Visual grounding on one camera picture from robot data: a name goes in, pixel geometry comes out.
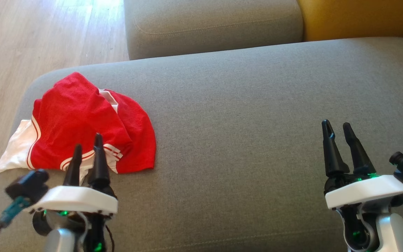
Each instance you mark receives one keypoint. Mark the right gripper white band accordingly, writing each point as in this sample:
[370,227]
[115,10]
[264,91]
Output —
[366,190]

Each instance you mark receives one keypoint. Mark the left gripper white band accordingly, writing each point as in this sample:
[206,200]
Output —
[75,199]

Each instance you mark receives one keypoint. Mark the red and white t-shirt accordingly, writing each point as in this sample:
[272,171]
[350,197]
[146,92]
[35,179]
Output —
[75,115]

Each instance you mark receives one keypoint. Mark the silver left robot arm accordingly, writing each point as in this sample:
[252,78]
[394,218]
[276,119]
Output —
[59,241]

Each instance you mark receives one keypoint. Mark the grey sofa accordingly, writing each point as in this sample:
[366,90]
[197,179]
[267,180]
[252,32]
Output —
[240,122]

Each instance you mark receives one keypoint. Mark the large yellow sofa back cushion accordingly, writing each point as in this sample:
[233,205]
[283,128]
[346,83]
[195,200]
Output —
[355,17]

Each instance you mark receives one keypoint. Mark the smaller grey sofa seat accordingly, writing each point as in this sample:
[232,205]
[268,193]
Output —
[205,24]

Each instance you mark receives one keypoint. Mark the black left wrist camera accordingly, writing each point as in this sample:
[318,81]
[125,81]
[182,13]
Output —
[30,183]

